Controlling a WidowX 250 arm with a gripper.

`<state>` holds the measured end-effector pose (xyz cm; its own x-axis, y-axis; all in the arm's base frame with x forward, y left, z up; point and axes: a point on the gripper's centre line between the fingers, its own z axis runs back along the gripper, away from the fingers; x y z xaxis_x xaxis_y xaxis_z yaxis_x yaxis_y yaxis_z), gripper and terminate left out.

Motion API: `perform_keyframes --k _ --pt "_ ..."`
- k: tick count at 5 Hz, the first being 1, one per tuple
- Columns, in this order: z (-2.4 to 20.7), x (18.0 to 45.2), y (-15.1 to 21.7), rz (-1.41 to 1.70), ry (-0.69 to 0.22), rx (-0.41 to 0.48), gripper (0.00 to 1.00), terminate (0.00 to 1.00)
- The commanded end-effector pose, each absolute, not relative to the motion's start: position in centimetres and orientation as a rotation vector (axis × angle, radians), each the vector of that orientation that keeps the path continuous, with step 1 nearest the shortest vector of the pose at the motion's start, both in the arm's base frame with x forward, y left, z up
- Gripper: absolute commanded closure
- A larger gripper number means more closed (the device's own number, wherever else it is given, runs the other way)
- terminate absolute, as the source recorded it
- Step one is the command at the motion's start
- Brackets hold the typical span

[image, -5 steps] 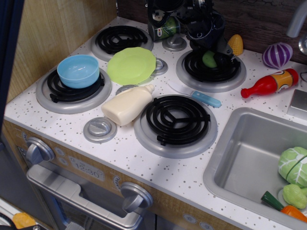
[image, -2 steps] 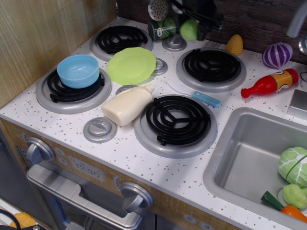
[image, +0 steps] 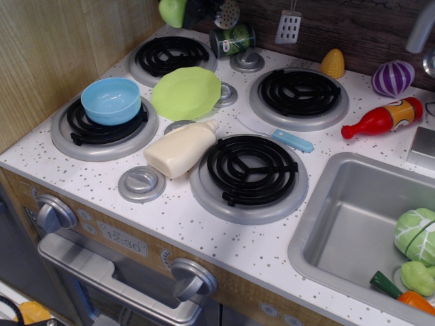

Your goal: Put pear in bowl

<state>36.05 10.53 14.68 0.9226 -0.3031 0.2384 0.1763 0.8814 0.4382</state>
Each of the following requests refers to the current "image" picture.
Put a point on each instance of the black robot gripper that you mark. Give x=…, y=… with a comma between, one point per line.
x=200, y=9

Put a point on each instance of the green toy pear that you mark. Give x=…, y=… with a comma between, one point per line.
x=172, y=12

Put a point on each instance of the light blue plastic bowl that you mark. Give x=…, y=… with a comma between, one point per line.
x=111, y=101

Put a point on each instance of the silver perforated ladle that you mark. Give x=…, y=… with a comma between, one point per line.
x=228, y=15

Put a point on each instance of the green toy can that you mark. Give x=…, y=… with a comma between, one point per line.
x=232, y=41

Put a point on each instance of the back left black burner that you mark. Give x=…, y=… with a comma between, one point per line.
x=155, y=58

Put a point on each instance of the black burner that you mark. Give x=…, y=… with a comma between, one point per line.
x=298, y=99
x=155, y=58
x=249, y=180
x=77, y=136

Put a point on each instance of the back stovetop silver knob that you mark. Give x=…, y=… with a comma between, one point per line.
x=248, y=61

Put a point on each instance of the stovetop silver knob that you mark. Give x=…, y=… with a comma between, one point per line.
x=141, y=184
x=248, y=61
x=228, y=96
x=177, y=124

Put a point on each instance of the light green plastic plate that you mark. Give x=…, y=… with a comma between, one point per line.
x=186, y=93

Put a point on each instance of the centre stovetop silver knob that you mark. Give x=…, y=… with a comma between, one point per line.
x=228, y=96

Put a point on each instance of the silver slotted spatula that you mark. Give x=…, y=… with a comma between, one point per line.
x=289, y=25

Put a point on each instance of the middle stovetop silver knob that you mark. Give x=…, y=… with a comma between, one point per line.
x=177, y=124

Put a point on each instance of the back right black burner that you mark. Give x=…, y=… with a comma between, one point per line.
x=298, y=99

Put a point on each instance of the cream plastic bottle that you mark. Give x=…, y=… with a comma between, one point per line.
x=180, y=149

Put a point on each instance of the yellow toy corn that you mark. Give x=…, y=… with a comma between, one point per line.
x=333, y=64

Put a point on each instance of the front left black burner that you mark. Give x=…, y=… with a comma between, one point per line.
x=77, y=136

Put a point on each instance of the front right black burner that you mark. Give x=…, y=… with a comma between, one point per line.
x=249, y=180

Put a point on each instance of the front stovetop silver knob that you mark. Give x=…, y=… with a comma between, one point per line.
x=141, y=184

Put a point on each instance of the purple striped toy onion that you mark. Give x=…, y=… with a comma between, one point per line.
x=391, y=79

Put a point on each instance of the red ketchup bottle toy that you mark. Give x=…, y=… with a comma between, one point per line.
x=386, y=118

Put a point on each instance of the silver faucet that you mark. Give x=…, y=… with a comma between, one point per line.
x=421, y=30

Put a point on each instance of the left oven silver knob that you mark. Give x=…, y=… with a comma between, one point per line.
x=54, y=214

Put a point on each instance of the oven silver knob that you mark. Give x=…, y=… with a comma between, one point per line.
x=54, y=214
x=191, y=279

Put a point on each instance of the silver sink basin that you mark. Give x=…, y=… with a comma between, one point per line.
x=346, y=233

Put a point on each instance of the right oven silver knob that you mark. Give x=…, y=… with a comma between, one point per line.
x=191, y=279

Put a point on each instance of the silver faucet base block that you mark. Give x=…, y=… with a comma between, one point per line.
x=422, y=149

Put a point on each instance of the green toy cabbage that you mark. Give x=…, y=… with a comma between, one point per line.
x=414, y=235

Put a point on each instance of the yellow object on floor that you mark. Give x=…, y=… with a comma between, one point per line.
x=33, y=312

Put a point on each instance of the small green toy vegetable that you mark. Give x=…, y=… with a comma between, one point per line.
x=418, y=278

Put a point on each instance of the orange toy carrot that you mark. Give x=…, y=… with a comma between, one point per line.
x=411, y=298

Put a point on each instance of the blue handled toy knife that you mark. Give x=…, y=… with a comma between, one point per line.
x=276, y=134

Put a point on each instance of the silver oven door handle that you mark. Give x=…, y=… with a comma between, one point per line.
x=107, y=287

